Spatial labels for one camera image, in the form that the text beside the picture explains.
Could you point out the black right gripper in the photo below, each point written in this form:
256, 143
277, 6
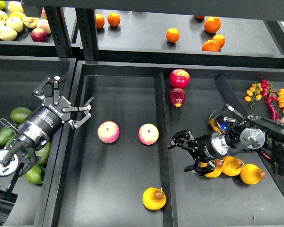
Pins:
209, 147

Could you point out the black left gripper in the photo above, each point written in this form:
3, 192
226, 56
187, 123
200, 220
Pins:
49, 117

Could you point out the yellow pear with stem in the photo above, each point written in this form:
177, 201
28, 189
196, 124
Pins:
154, 198

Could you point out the green avocado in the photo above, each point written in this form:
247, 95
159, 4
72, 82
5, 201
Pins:
35, 175
5, 134
19, 114

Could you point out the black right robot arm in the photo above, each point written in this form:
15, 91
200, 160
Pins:
242, 133

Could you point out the yellow pear under arm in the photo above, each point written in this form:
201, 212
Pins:
217, 170

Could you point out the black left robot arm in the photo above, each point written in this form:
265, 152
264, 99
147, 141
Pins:
19, 156

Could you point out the green avocado top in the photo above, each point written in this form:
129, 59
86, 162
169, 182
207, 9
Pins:
19, 114

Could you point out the pink apple left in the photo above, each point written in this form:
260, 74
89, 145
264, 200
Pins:
108, 132

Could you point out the dark red apple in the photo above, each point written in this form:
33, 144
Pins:
177, 97

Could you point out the bright red apple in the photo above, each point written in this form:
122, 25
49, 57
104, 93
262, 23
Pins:
179, 78

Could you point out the red apple on shelf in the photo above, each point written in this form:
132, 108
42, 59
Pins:
39, 35

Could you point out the red chili pepper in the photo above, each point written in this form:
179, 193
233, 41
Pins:
273, 110

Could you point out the orange tangerine upper left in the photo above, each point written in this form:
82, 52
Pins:
114, 19

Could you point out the orange tangerine front right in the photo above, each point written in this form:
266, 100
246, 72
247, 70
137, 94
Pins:
211, 46

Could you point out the orange tangerine centre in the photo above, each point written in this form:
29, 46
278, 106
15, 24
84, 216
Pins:
172, 35

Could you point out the large orange tangerine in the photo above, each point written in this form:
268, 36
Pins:
212, 24

